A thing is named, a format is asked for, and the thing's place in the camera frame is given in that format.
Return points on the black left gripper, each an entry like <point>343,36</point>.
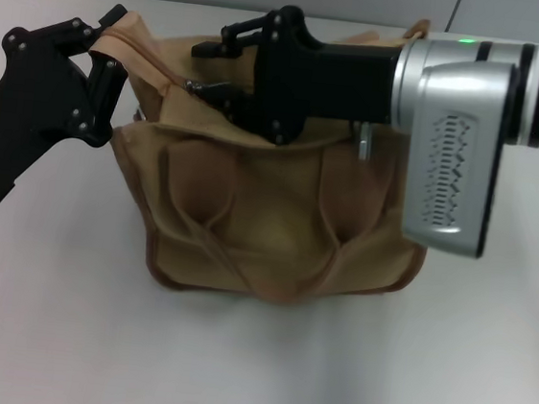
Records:
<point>24,104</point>

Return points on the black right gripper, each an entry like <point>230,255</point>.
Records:
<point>330,83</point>

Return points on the silver metal zipper pull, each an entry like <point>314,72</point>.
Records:
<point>192,86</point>

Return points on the khaki canvas food bag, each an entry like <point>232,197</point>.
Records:
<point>279,203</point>

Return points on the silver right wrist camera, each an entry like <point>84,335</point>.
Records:
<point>454,183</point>

